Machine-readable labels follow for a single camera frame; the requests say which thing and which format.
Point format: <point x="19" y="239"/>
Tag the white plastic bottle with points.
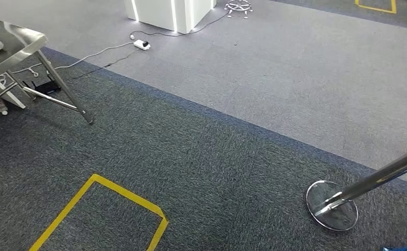
<point x="1" y="108"/>

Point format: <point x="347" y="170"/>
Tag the white furniture block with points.
<point x="155" y="12"/>

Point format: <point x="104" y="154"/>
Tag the chrome barrier post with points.
<point x="380" y="178"/>

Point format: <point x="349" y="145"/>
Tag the chrome chair base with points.
<point x="238" y="6"/>

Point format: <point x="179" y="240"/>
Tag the black router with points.
<point x="47" y="87"/>

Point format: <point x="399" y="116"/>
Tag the yellow floor tape square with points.
<point x="68" y="208"/>

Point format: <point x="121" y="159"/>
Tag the blue metal shelf rack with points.
<point x="404" y="248"/>

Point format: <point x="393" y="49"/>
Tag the stainless steel workbench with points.
<point x="16" y="41"/>

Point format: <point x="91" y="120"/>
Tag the white power strip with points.
<point x="140" y="44"/>

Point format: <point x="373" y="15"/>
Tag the white board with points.
<point x="9" y="95"/>

